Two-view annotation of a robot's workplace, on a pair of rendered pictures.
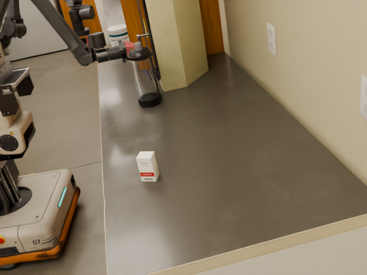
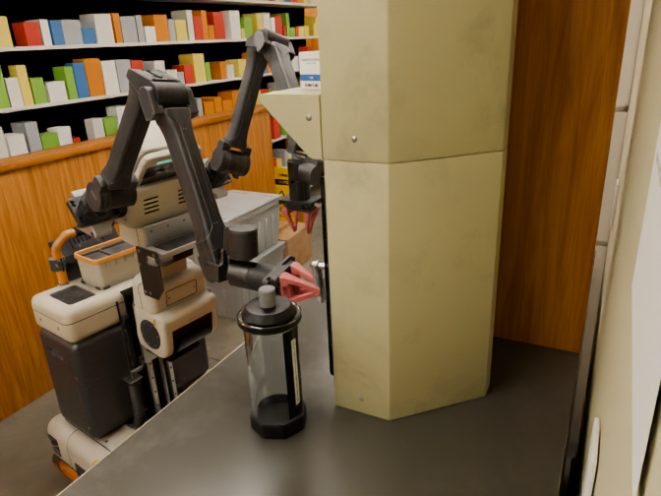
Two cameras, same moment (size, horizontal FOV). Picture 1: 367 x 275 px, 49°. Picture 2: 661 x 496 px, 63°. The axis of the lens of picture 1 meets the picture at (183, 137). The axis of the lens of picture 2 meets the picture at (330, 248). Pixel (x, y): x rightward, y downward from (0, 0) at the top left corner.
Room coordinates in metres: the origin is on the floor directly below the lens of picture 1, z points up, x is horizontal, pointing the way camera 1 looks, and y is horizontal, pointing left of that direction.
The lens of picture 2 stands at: (1.02, -0.44, 1.59)
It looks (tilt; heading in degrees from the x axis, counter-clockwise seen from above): 21 degrees down; 35
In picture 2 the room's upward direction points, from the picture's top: 3 degrees counter-clockwise
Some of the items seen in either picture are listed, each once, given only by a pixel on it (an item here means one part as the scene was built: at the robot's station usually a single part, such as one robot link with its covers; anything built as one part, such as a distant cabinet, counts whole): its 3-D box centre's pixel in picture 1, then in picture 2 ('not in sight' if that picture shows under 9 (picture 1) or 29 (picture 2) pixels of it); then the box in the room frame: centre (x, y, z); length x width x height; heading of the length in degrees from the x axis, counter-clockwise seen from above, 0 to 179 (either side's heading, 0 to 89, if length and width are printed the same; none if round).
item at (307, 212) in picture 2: (83, 40); (304, 217); (2.14, 0.42, 1.14); 0.07 x 0.07 x 0.09; 6
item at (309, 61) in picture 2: not in sight; (320, 69); (1.82, 0.12, 1.54); 0.05 x 0.05 x 0.06; 85
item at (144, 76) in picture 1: (144, 77); (273, 366); (1.63, 0.11, 1.06); 0.11 x 0.11 x 0.21
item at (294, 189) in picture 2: (78, 27); (299, 191); (2.14, 0.43, 1.21); 0.10 x 0.07 x 0.07; 96
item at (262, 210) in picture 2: not in sight; (232, 228); (3.35, 1.91, 0.49); 0.60 x 0.42 x 0.33; 6
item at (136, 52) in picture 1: (138, 50); (268, 306); (1.63, 0.11, 1.18); 0.09 x 0.09 x 0.07
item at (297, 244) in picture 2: not in sight; (282, 247); (3.95, 2.02, 0.14); 0.41 x 0.32 x 0.28; 12
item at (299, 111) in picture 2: not in sight; (335, 113); (1.87, 0.12, 1.46); 0.32 x 0.12 x 0.10; 6
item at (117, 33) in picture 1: (120, 39); not in sight; (2.51, 0.27, 1.02); 0.13 x 0.13 x 0.15
